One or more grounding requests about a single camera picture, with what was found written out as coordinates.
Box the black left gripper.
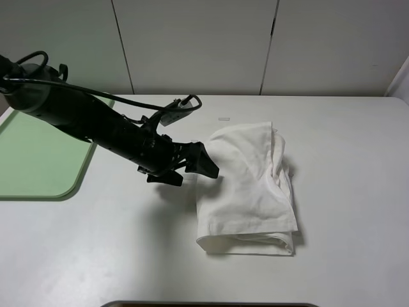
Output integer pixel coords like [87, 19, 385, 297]
[127, 127, 219, 186]

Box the white short sleeve shirt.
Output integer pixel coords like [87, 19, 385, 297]
[196, 122, 298, 256]

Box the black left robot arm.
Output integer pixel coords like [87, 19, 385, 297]
[1, 51, 219, 186]

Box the green plastic tray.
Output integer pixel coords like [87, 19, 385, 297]
[1, 110, 96, 200]

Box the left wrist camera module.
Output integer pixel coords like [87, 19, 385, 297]
[160, 95, 193, 127]

